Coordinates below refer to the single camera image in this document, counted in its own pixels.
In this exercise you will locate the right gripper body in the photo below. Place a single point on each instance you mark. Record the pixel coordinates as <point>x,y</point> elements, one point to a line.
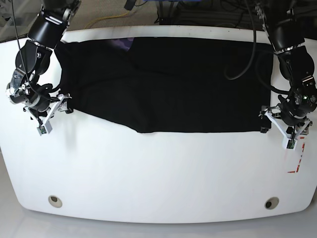
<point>25,90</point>

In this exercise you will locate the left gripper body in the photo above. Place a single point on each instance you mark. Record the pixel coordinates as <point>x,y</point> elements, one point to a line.
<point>301,100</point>

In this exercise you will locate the black T-shirt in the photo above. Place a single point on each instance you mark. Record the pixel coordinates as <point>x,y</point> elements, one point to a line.
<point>168,84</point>

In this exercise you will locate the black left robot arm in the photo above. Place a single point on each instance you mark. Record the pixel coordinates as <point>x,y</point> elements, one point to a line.
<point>295,63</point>

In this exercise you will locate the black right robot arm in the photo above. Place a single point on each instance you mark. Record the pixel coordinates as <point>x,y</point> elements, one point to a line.
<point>33,59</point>

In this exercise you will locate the red tape rectangle marking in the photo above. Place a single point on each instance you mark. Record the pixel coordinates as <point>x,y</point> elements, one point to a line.
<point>294,156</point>

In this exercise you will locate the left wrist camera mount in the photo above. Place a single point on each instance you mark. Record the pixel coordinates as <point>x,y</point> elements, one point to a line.
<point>291,133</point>

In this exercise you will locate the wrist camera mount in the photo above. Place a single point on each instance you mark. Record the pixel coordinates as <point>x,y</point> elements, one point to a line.
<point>291,133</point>
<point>43,118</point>

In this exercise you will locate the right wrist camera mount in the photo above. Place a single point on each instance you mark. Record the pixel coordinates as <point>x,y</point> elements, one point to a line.
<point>43,118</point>

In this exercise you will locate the right table cable grommet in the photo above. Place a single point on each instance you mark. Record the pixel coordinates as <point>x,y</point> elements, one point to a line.
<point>271,203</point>

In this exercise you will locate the table cable grommet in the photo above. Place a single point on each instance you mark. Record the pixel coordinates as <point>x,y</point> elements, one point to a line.
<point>55,201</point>
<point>271,203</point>

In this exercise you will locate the left table cable grommet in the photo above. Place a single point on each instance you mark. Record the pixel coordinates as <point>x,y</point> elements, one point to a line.
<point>55,201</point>

